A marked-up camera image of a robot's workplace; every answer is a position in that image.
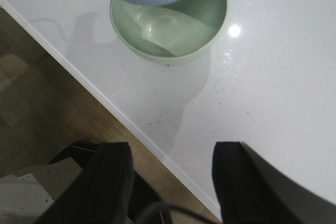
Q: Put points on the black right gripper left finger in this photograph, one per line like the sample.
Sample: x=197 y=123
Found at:
x=101 y=192

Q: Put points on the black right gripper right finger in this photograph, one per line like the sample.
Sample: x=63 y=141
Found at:
x=250 y=190

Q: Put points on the green bowl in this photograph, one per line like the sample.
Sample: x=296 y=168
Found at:
x=171 y=33

